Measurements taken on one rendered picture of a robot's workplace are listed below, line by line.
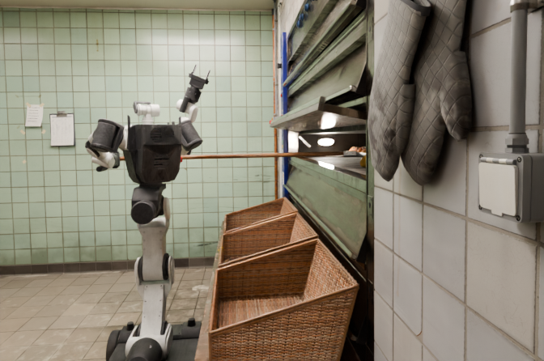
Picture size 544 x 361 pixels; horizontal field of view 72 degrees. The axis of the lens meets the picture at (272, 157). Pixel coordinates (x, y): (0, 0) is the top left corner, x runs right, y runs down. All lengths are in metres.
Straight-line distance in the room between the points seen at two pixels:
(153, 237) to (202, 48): 2.29
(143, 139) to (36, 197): 2.57
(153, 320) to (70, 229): 2.23
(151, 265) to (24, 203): 2.43
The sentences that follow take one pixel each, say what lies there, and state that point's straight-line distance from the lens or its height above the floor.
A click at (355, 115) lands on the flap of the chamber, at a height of 1.38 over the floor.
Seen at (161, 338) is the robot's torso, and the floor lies 0.33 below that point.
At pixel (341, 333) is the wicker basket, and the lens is 1.32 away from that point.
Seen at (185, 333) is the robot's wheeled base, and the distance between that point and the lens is 2.44.
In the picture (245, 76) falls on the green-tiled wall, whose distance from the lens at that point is 3.87.
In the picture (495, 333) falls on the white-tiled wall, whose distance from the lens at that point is 0.72.
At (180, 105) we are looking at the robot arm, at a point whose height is 1.51.
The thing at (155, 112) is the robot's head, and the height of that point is 1.46.
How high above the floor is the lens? 1.32
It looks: 3 degrees down
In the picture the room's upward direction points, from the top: 1 degrees counter-clockwise
